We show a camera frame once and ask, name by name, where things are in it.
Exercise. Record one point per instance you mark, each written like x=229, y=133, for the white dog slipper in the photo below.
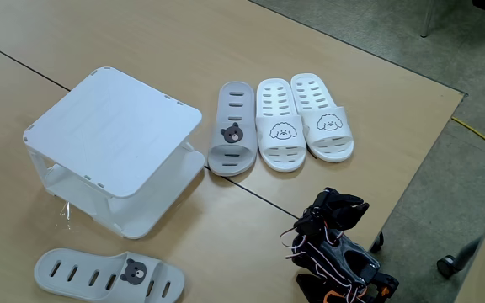
x=293, y=141
x=339, y=134

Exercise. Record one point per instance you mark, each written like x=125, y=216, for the grey bear slipper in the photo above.
x=86, y=261
x=246, y=143

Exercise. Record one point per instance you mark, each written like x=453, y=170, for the white two-shelf shoe rack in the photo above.
x=112, y=126

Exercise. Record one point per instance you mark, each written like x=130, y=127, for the black caster wheel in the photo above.
x=377, y=244
x=446, y=267

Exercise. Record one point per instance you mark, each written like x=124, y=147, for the grey table leg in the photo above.
x=467, y=252

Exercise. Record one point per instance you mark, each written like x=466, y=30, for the metal chair leg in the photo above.
x=427, y=19

